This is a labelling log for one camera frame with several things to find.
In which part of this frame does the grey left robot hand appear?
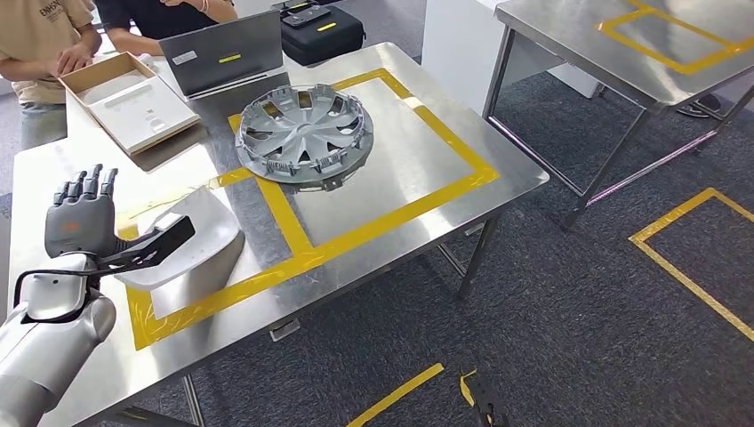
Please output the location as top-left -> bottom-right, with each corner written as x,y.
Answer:
44,164 -> 120,261

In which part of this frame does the white curved plastic part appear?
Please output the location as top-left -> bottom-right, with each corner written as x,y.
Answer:
115,185 -> 245,293

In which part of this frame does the steel workbench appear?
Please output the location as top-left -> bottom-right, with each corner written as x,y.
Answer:
5,42 -> 550,427

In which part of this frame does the cardboard box white insert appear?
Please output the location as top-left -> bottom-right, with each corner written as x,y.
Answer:
59,52 -> 202,157

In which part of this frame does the person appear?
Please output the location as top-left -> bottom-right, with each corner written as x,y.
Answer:
93,0 -> 240,57
0,0 -> 102,151

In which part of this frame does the grey laptop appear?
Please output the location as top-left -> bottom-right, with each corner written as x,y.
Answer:
158,8 -> 291,101

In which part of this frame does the metal floor socket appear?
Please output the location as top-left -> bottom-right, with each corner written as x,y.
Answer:
269,318 -> 301,343

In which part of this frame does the silver wheel hubcap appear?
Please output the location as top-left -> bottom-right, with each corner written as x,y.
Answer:
234,83 -> 375,193

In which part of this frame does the black handheld device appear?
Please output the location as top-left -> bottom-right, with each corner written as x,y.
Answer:
281,4 -> 333,29

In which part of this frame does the black carrying case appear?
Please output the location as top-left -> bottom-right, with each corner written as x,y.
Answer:
279,3 -> 366,67

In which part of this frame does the yellow floor tape square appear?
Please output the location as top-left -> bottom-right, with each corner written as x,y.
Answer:
629,187 -> 754,343
346,362 -> 478,427

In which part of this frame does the steel table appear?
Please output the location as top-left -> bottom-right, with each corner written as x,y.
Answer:
483,0 -> 754,231

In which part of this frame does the yellow table tape outline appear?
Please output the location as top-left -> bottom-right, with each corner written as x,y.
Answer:
596,0 -> 754,77

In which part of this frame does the chrome stanchion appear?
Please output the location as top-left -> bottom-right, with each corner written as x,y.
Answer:
677,93 -> 723,119

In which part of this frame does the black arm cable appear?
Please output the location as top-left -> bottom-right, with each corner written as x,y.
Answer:
12,268 -> 101,326

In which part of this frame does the black robot torso bracket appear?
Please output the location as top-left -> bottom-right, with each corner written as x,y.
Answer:
468,371 -> 510,427

